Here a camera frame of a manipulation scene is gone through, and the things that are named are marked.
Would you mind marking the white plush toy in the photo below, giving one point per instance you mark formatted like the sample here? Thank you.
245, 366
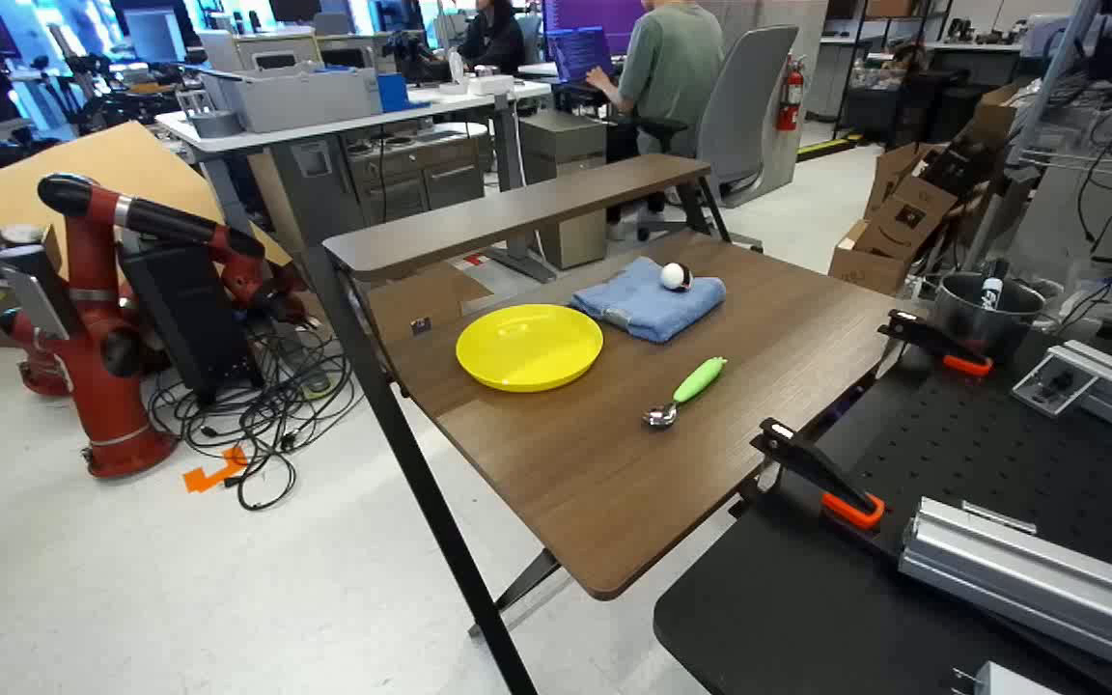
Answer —
673, 277

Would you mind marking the red robot arm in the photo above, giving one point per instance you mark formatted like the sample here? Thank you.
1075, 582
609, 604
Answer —
97, 374

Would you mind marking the small black desk object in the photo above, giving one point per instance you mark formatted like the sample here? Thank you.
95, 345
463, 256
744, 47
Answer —
421, 326

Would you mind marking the wooden desk riser shelf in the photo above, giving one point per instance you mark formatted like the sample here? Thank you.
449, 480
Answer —
520, 211

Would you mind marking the yellow round plate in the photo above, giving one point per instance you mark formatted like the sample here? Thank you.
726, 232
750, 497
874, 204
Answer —
525, 350

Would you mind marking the blue folded towel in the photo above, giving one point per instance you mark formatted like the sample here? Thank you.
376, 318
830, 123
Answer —
638, 311

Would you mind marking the grey drawer cabinet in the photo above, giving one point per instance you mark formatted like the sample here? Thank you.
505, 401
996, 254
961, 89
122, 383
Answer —
564, 148

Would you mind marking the black orange bar clamp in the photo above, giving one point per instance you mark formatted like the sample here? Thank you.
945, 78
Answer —
945, 350
829, 488

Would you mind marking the grey office chair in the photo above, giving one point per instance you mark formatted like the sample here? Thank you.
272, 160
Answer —
744, 111

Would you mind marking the person in green shirt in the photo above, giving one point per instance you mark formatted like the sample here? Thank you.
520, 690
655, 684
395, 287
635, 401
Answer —
673, 65

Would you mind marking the person in dark clothes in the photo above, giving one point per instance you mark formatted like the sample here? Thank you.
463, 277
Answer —
496, 39

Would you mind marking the purple computer monitor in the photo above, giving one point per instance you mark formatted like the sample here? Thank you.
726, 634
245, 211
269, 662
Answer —
587, 34

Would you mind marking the red fire extinguisher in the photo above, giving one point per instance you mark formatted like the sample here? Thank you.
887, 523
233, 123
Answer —
789, 102

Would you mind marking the grey plastic storage box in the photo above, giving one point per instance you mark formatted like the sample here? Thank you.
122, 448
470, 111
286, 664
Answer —
308, 97

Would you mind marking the black computer tower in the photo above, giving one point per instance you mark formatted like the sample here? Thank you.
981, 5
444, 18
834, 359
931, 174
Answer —
189, 322

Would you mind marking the brown cardboard boxes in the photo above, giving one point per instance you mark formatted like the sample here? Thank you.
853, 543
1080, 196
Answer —
904, 217

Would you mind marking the orange floor tape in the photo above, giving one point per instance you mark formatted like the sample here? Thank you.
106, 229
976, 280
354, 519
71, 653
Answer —
211, 475

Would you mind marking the grey metal pot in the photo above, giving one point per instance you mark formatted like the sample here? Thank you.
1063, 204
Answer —
985, 313

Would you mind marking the flat brown cardboard sheet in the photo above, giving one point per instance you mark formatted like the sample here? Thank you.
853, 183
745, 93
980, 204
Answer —
106, 160

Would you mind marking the black metal desk frame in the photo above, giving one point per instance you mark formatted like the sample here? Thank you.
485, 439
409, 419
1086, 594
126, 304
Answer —
407, 457

